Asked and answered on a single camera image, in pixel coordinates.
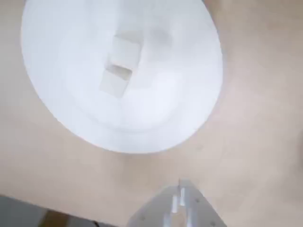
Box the white cube block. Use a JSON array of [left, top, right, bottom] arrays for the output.
[[99, 65, 133, 99], [107, 33, 144, 71]]

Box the white plate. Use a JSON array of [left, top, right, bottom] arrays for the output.
[[20, 0, 224, 154]]

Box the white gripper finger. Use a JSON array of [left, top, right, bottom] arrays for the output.
[[127, 185, 180, 227], [177, 178, 225, 227]]

